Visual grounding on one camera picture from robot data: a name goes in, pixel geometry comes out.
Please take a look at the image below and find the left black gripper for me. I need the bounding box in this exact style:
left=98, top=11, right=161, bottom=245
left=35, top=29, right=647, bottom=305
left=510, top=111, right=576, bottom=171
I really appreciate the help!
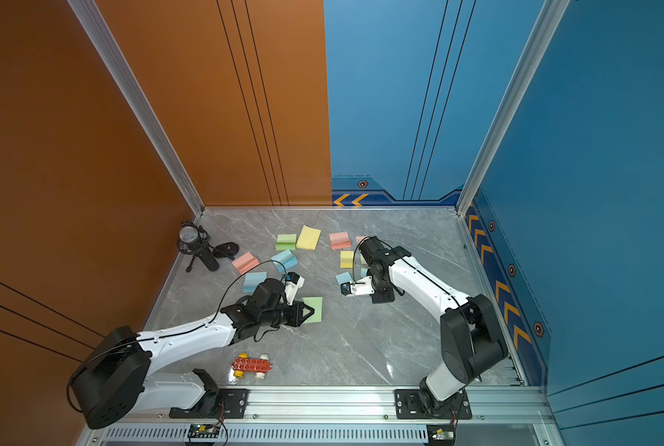
left=259, top=299, right=317, bottom=329

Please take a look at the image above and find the large green memo pad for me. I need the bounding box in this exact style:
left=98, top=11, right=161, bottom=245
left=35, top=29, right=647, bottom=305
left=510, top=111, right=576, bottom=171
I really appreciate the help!
left=303, top=297, right=324, bottom=324

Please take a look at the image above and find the small yellow memo pad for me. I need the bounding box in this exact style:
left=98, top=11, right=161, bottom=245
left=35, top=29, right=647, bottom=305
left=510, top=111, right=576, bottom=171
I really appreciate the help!
left=339, top=251, right=355, bottom=269

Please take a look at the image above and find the blue curved memo pad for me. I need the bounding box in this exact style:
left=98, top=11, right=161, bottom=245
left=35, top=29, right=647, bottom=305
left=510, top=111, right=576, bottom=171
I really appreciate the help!
left=336, top=271, right=353, bottom=285

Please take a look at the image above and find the pink memo pad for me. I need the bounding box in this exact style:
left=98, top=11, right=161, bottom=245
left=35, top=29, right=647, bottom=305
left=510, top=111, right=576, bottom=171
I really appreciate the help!
left=329, top=232, right=352, bottom=250
left=232, top=252, right=260, bottom=275

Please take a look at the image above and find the large yellow memo pad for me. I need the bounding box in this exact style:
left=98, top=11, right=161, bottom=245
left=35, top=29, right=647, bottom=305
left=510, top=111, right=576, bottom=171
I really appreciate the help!
left=296, top=225, right=322, bottom=251

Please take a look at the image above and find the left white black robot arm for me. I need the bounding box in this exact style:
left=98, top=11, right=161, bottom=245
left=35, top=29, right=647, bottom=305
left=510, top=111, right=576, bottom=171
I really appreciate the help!
left=65, top=272, right=315, bottom=429

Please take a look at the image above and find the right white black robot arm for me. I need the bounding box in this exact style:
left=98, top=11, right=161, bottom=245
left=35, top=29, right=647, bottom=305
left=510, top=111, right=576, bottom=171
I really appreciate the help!
left=350, top=237, right=509, bottom=419

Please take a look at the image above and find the light blue memo pad left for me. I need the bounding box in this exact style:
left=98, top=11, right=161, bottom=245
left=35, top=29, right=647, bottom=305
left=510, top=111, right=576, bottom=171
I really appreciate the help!
left=243, top=271, right=268, bottom=295

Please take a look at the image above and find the small green memo pad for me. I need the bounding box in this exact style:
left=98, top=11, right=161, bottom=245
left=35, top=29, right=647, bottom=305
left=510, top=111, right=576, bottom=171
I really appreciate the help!
left=275, top=234, right=298, bottom=251

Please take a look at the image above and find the red toy brick car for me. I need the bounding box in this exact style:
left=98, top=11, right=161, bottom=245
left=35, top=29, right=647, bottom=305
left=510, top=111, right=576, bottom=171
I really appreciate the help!
left=231, top=353, right=273, bottom=380

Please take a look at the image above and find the left green circuit board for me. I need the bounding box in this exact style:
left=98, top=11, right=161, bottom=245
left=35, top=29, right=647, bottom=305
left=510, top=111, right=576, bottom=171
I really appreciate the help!
left=187, top=424, right=222, bottom=440

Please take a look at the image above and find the right circuit board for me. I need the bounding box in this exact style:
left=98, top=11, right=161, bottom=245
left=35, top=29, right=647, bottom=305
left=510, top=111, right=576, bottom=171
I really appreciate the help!
left=427, top=425, right=456, bottom=445

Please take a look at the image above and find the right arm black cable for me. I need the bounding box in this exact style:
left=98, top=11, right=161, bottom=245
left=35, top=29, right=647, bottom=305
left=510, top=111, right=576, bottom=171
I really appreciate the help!
left=352, top=236, right=461, bottom=308

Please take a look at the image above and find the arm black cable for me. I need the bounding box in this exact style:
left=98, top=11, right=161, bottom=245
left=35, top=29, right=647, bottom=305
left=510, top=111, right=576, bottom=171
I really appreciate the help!
left=352, top=236, right=461, bottom=308
left=65, top=259, right=288, bottom=414

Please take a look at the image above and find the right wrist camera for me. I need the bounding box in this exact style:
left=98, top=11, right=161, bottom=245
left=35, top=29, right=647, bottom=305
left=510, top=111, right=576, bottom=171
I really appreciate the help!
left=340, top=277, right=375, bottom=295

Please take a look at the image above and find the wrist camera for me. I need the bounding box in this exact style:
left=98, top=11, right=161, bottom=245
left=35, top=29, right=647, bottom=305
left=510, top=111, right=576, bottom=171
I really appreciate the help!
left=340, top=277, right=375, bottom=295
left=284, top=271, right=304, bottom=306

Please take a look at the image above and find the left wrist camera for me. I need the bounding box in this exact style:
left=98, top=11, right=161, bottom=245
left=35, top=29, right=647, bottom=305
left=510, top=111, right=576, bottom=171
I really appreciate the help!
left=284, top=271, right=304, bottom=306

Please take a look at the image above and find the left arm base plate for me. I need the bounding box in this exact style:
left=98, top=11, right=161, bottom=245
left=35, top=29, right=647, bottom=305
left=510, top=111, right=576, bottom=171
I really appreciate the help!
left=169, top=388, right=249, bottom=421

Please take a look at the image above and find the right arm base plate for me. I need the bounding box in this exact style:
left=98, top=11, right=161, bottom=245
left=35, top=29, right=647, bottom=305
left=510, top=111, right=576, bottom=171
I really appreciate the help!
left=393, top=388, right=473, bottom=421

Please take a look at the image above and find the aluminium front rail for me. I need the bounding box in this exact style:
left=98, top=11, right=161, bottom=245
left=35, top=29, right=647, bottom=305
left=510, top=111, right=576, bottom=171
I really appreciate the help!
left=78, top=386, right=563, bottom=445

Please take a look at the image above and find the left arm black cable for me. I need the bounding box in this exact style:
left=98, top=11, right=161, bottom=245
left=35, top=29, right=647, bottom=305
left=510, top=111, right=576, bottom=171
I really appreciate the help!
left=65, top=259, right=288, bottom=414

